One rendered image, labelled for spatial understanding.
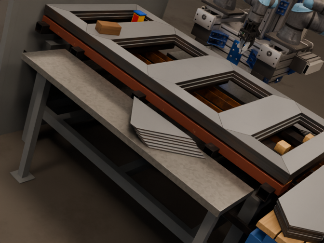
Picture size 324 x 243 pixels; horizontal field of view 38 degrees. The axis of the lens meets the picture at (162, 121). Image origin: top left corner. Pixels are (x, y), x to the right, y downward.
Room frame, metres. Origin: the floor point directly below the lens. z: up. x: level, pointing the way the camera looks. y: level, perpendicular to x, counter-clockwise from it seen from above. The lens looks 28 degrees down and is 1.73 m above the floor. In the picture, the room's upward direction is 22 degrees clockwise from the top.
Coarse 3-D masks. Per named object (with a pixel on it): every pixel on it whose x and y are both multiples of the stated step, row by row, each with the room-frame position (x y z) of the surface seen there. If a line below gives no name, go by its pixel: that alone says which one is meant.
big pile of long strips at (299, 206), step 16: (320, 176) 1.75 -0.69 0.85; (288, 192) 1.53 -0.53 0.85; (304, 192) 1.57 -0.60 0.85; (320, 192) 1.62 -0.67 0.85; (288, 208) 1.43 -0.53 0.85; (304, 208) 1.47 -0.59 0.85; (320, 208) 1.51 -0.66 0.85; (288, 224) 1.34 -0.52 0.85; (304, 224) 1.37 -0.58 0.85; (320, 224) 1.41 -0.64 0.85; (304, 240) 1.36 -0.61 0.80; (320, 240) 1.37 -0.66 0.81
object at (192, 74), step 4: (176, 60) 2.35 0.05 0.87; (172, 64) 2.28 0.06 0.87; (176, 64) 2.30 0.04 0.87; (180, 64) 2.32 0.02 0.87; (180, 68) 2.26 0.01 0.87; (184, 68) 2.28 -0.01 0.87; (188, 68) 2.30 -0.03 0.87; (184, 72) 2.23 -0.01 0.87; (188, 72) 2.25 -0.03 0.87; (192, 72) 2.28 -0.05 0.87; (192, 76) 2.23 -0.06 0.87; (196, 76) 2.24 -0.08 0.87; (200, 76) 2.26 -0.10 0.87
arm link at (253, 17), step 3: (252, 12) 2.75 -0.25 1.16; (249, 15) 2.72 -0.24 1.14; (252, 15) 2.69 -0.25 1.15; (255, 15) 2.69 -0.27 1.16; (258, 15) 2.69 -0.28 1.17; (249, 18) 2.70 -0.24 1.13; (252, 18) 2.69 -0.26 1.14; (255, 18) 2.69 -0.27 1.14; (258, 18) 2.69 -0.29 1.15; (261, 18) 2.70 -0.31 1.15; (252, 21) 2.69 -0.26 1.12; (255, 21) 2.69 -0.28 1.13; (258, 21) 2.69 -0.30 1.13
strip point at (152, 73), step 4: (148, 68) 2.11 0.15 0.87; (152, 68) 2.13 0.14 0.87; (148, 72) 2.06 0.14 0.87; (152, 72) 2.08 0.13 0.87; (156, 72) 2.10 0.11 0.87; (152, 76) 2.04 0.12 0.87; (156, 76) 2.05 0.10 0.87; (160, 76) 2.07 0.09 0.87; (164, 80) 2.05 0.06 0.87; (168, 80) 2.07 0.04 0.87
